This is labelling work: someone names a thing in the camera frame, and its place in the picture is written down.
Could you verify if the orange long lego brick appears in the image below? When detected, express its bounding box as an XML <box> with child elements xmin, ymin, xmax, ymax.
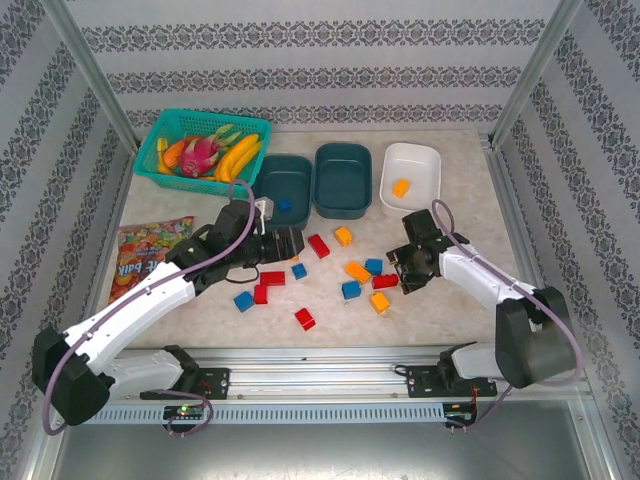
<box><xmin>344</xmin><ymin>260</ymin><xmax>372</xmax><ymax>285</ymax></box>

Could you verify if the dark teal plastic container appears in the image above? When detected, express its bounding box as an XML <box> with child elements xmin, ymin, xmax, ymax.
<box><xmin>252</xmin><ymin>153</ymin><xmax>314</xmax><ymax>232</ymax></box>
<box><xmin>313</xmin><ymin>142</ymin><xmax>374</xmax><ymax>220</ymax></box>

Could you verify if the yellow toy banana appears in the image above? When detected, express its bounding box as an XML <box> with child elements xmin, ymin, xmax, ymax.
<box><xmin>219</xmin><ymin>140</ymin><xmax>265</xmax><ymax>183</ymax></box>
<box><xmin>213</xmin><ymin>132</ymin><xmax>261</xmax><ymax>177</ymax></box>

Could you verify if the white plastic container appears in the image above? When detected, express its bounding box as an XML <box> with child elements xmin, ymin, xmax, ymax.
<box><xmin>378</xmin><ymin>142</ymin><xmax>443</xmax><ymax>217</ymax></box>

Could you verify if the colourful candy bag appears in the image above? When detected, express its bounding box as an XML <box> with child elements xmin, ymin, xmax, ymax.
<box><xmin>108</xmin><ymin>215</ymin><xmax>196</xmax><ymax>305</ymax></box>

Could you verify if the pink toy dragon fruit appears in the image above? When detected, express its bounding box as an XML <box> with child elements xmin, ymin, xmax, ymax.
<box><xmin>177</xmin><ymin>123</ymin><xmax>242</xmax><ymax>177</ymax></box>

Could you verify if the orange toy fruit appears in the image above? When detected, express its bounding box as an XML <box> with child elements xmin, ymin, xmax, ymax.
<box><xmin>162</xmin><ymin>139</ymin><xmax>188</xmax><ymax>169</ymax></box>

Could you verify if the small yellow toy fruit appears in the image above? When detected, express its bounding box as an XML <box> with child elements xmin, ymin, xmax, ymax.
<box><xmin>155</xmin><ymin>137</ymin><xmax>175</xmax><ymax>175</ymax></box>

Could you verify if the teal plastic mesh basket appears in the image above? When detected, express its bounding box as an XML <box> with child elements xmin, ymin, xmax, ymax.
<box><xmin>133</xmin><ymin>108</ymin><xmax>274</xmax><ymax>200</ymax></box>

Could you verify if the brushed metal panel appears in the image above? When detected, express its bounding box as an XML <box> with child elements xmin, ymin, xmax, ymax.
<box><xmin>47</xmin><ymin>424</ymin><xmax>614</xmax><ymax>480</ymax></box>

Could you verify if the aluminium side rail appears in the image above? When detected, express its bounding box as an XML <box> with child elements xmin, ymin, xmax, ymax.
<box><xmin>479</xmin><ymin>130</ymin><xmax>599</xmax><ymax>401</ymax></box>
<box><xmin>67</xmin><ymin>142</ymin><xmax>144</xmax><ymax>366</ymax></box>

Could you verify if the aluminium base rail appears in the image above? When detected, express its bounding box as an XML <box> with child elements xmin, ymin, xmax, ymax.
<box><xmin>49</xmin><ymin>343</ymin><xmax>599</xmax><ymax>404</ymax></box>

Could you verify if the slotted grey cable duct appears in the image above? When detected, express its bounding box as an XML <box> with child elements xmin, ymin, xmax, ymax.
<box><xmin>67</xmin><ymin>402</ymin><xmax>479</xmax><ymax>426</ymax></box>

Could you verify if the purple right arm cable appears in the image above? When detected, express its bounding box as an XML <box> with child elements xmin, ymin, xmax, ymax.
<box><xmin>430</xmin><ymin>198</ymin><xmax>587</xmax><ymax>431</ymax></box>

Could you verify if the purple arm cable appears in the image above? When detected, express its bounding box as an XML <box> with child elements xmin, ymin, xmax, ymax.
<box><xmin>430</xmin><ymin>198</ymin><xmax>587</xmax><ymax>431</ymax></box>
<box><xmin>42</xmin><ymin>179</ymin><xmax>259</xmax><ymax>439</ymax></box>

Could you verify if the aluminium frame post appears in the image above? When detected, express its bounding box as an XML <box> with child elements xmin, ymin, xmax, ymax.
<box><xmin>485</xmin><ymin>0</ymin><xmax>587</xmax><ymax>149</ymax></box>
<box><xmin>39</xmin><ymin>0</ymin><xmax>141</xmax><ymax>151</ymax></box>

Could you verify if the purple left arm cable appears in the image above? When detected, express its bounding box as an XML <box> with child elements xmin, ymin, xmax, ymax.
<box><xmin>42</xmin><ymin>179</ymin><xmax>259</xmax><ymax>439</ymax></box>

